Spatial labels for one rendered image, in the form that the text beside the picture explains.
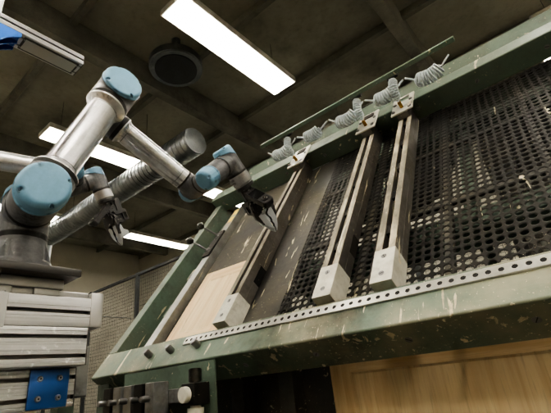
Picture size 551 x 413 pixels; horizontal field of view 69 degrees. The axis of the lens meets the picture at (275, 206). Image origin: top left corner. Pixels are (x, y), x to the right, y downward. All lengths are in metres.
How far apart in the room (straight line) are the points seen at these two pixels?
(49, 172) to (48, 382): 0.50
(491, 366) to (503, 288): 0.29
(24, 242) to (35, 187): 0.16
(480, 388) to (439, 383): 0.10
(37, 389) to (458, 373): 1.01
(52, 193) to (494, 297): 0.98
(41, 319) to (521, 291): 1.04
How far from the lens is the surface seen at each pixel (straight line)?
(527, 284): 0.91
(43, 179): 1.07
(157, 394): 1.38
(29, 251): 1.15
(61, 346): 1.14
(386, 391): 1.25
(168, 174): 1.44
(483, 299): 0.91
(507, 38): 2.43
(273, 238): 1.66
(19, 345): 1.10
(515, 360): 1.14
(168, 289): 2.11
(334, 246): 1.28
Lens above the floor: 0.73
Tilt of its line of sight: 24 degrees up
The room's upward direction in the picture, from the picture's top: 6 degrees counter-clockwise
